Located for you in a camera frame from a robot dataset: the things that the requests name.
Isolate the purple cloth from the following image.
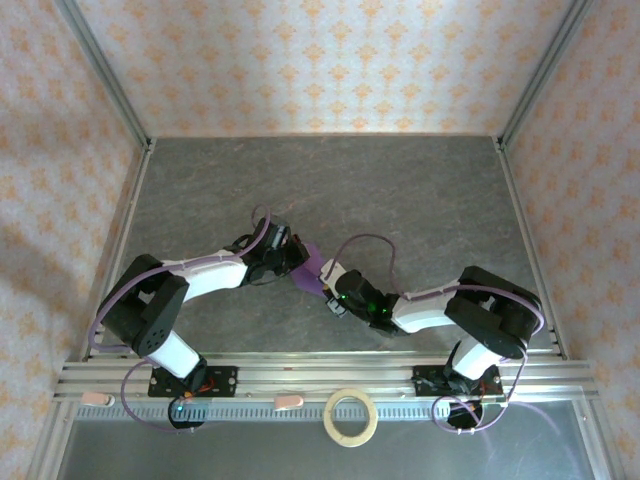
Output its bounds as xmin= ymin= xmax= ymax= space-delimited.
xmin=289 ymin=241 xmax=331 ymax=296

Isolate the beige tape roll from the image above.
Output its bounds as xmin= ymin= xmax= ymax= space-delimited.
xmin=322 ymin=387 xmax=380 ymax=448

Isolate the grey metal shelf panel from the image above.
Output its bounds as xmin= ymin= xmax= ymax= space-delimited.
xmin=54 ymin=418 xmax=596 ymax=480

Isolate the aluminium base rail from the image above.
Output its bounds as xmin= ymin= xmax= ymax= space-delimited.
xmin=53 ymin=349 xmax=600 ymax=404

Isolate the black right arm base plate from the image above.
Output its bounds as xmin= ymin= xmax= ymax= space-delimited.
xmin=410 ymin=364 xmax=506 ymax=401

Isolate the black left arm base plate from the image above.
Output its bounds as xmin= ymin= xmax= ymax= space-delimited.
xmin=148 ymin=364 xmax=239 ymax=399

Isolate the grey slotted cable duct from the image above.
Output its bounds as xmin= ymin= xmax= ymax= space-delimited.
xmin=74 ymin=402 xmax=586 ymax=421

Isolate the aluminium table side rail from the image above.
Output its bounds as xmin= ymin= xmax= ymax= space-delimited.
xmin=82 ymin=139 xmax=156 ymax=359
xmin=493 ymin=137 xmax=571 ymax=359

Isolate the black round cable port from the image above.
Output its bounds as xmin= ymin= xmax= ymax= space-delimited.
xmin=446 ymin=399 xmax=485 ymax=434
xmin=168 ymin=399 xmax=207 ymax=434

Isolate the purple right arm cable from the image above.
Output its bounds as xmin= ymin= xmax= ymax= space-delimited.
xmin=332 ymin=234 xmax=546 ymax=435

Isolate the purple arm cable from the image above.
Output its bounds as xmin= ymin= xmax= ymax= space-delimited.
xmin=332 ymin=234 xmax=546 ymax=435
xmin=88 ymin=203 xmax=274 ymax=435

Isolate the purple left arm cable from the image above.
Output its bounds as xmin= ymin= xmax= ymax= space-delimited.
xmin=88 ymin=203 xmax=274 ymax=435

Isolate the aluminium frame post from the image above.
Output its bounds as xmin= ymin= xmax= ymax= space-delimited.
xmin=497 ymin=0 xmax=596 ymax=151
xmin=53 ymin=0 xmax=156 ymax=151

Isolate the aluminium frame leg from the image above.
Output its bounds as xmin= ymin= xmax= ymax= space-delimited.
xmin=572 ymin=399 xmax=621 ymax=480
xmin=27 ymin=399 xmax=76 ymax=480

